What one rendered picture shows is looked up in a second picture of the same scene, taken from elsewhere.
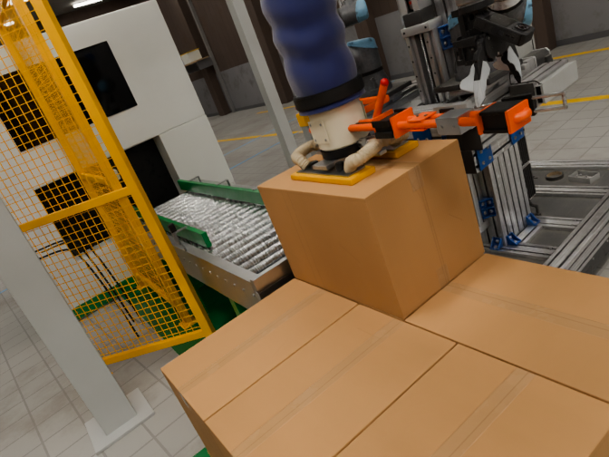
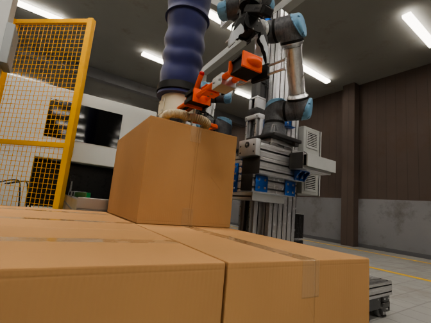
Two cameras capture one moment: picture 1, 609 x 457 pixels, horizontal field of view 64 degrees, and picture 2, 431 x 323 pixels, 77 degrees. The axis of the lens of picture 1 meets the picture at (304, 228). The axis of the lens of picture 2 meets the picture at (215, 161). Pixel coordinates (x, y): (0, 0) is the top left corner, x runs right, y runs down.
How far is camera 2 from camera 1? 0.89 m
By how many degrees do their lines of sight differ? 30
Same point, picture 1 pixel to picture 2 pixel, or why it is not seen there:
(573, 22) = (369, 236)
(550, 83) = (313, 157)
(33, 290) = not seen: outside the picture
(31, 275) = not seen: outside the picture
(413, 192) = (190, 141)
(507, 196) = not seen: hidden behind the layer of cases
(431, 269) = (179, 204)
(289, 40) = (167, 49)
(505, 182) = (278, 232)
